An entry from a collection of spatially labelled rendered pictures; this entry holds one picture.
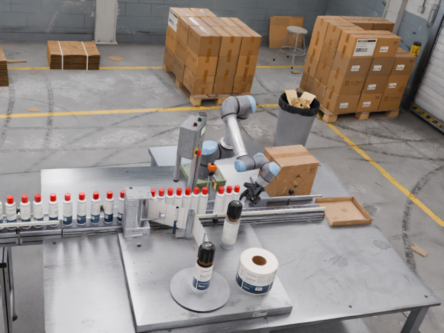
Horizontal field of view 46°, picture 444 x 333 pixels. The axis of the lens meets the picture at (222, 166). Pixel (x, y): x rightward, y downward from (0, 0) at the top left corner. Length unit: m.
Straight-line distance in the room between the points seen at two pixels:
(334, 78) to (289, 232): 3.74
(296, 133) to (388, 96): 1.96
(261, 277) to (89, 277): 0.88
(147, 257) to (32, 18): 5.78
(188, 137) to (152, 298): 0.88
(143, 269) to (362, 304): 1.19
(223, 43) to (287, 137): 1.46
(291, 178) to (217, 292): 1.10
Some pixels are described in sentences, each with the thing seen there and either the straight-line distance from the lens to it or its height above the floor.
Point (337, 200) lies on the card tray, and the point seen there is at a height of 0.84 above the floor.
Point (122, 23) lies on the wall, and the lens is 8.43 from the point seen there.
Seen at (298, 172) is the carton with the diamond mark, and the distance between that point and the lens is 3.52.
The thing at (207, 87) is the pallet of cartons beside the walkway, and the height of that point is 0.24.
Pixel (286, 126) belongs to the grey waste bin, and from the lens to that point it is 5.72.
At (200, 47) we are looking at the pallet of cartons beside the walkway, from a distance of 6.35.
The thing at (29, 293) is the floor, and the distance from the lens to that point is 3.96.
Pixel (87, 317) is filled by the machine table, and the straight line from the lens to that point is 2.66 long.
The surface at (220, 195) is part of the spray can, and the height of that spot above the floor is 1.04.
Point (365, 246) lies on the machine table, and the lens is 3.44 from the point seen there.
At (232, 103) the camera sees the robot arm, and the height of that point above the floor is 1.48.
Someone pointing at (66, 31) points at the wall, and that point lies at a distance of 8.31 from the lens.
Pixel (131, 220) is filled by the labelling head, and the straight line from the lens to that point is 2.93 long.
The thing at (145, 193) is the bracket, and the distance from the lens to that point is 2.90.
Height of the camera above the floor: 2.81
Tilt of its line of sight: 31 degrees down
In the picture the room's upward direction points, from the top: 10 degrees clockwise
